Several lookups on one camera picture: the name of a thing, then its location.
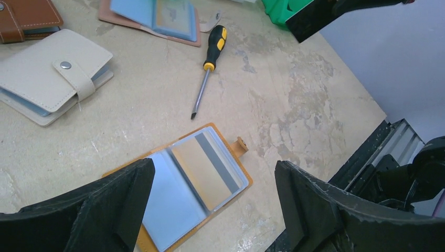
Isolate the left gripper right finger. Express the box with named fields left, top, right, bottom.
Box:
left=274, top=161, right=444, bottom=251

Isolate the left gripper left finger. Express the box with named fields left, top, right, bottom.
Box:
left=1, top=158, right=155, bottom=251

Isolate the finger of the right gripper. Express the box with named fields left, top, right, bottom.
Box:
left=332, top=0, right=415, bottom=17

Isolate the mustard yellow card holder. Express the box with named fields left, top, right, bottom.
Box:
left=102, top=122, right=253, bottom=252

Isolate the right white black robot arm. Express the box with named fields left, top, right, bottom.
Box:
left=322, top=1, right=444, bottom=212

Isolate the gold card in holder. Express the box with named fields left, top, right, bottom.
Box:
left=171, top=132, right=244, bottom=211

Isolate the beige card holder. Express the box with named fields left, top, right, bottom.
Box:
left=1, top=29, right=113, bottom=127

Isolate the stack of loose cards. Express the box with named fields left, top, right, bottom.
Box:
left=98, top=0, right=221, bottom=47

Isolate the brown leather card holder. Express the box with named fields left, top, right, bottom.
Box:
left=1, top=0, right=64, bottom=44

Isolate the green bin right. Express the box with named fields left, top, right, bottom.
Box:
left=262, top=0, right=312, bottom=29

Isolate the yellow black screwdriver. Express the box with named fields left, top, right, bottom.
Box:
left=190, top=25, right=227, bottom=120

